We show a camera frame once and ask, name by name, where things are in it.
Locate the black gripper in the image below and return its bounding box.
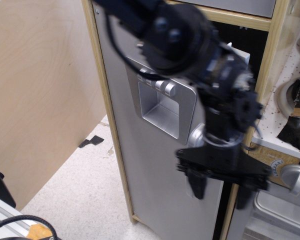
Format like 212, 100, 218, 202
175, 140, 272, 210

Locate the silver fridge door handle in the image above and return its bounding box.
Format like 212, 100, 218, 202
186, 122, 207, 198

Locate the grey toy fridge door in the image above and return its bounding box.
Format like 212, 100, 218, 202
93, 5, 232, 240

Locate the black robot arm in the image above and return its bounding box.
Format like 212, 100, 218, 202
98, 0, 271, 210

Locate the grey toy oven door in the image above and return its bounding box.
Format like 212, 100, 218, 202
226, 183, 300, 240

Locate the silver oven knob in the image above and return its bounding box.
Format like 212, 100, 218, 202
280, 164, 300, 196

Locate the silver ice dispenser panel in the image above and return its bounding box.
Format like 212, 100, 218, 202
125, 64, 197, 145

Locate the black tape on floor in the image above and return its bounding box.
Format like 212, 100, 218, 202
78, 135, 104, 149

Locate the white toy sink counter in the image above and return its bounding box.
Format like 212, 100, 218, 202
252, 31, 300, 159

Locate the grey freezer door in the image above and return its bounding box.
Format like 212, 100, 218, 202
185, 0, 276, 18

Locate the orange tape patch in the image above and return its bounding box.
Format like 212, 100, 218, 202
26, 224, 53, 240

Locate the plywood board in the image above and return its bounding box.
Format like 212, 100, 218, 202
0, 0, 106, 210

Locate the black box at left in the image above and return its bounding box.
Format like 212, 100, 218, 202
0, 172, 16, 208

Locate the wooden toy kitchen frame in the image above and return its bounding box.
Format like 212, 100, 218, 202
83, 0, 300, 240

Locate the silver oven door handle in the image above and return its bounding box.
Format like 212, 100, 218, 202
253, 192, 300, 234

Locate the aluminium extrusion rail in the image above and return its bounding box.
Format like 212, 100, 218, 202
0, 193, 33, 238

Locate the black braided cable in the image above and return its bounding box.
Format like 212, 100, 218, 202
0, 214, 58, 240

